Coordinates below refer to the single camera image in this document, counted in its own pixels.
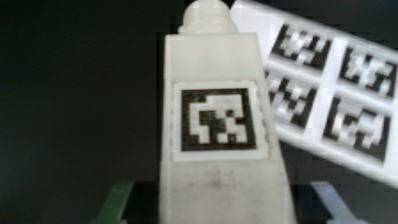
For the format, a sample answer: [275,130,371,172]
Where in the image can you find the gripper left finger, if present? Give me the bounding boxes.
[89,182,133,224]

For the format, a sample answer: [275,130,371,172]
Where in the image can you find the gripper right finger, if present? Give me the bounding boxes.
[311,182,369,224]

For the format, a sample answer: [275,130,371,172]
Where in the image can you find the white table leg with tag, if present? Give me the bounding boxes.
[160,0,297,224]

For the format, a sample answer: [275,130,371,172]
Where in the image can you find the white sheet with tags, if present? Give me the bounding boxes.
[231,0,398,188]

